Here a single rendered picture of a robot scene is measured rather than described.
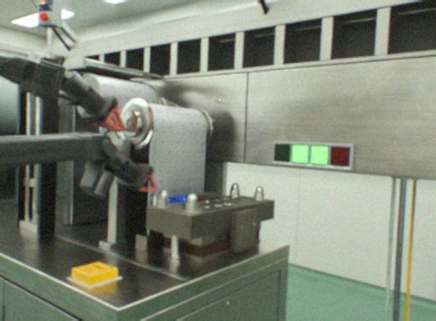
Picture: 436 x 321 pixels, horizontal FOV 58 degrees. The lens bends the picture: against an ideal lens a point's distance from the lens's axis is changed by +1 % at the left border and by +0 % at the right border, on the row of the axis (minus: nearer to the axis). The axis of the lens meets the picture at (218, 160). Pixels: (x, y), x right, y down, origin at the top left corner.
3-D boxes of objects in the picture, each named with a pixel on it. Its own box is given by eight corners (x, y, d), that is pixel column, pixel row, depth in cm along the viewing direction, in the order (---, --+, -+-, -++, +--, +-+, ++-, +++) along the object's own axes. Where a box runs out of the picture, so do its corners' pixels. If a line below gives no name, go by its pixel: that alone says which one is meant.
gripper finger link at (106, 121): (124, 139, 107) (99, 117, 101) (107, 140, 112) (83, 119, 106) (134, 120, 110) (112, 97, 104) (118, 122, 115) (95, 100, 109)
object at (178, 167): (148, 207, 110) (150, 141, 109) (202, 199, 129) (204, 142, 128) (148, 207, 110) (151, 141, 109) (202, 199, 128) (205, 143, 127)
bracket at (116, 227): (98, 245, 112) (100, 138, 110) (116, 241, 117) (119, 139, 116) (108, 249, 109) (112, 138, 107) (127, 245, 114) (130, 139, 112)
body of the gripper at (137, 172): (144, 190, 102) (124, 177, 96) (119, 185, 108) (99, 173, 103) (154, 167, 104) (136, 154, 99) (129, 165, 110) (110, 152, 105)
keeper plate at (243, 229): (229, 251, 108) (231, 211, 107) (250, 245, 116) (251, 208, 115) (237, 253, 106) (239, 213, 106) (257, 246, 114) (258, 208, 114)
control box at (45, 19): (33, 23, 144) (34, -5, 143) (45, 28, 150) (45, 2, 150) (51, 23, 142) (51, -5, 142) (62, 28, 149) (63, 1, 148)
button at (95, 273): (71, 279, 85) (71, 268, 85) (99, 271, 91) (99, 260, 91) (90, 287, 81) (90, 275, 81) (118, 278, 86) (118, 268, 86)
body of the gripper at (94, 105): (108, 119, 101) (87, 99, 96) (85, 122, 107) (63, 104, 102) (119, 100, 104) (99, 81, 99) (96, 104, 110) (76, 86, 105)
